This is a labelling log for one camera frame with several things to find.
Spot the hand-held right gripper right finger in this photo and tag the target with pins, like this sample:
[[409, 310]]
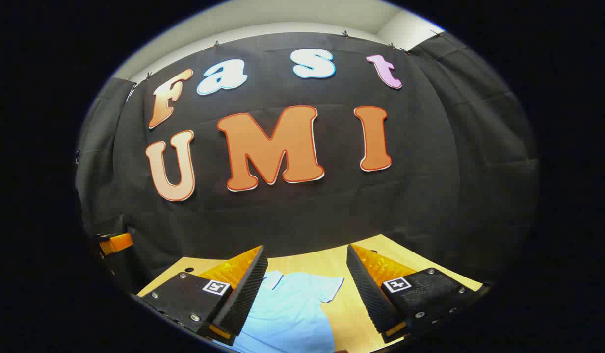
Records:
[[368, 289]]

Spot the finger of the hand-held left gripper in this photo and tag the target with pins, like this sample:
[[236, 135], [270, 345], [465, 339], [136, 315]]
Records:
[[117, 243]]

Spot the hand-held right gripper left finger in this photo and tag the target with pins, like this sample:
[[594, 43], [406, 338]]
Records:
[[246, 289]]

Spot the light blue T-shirt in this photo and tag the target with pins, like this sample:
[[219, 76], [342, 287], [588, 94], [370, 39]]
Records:
[[292, 314]]

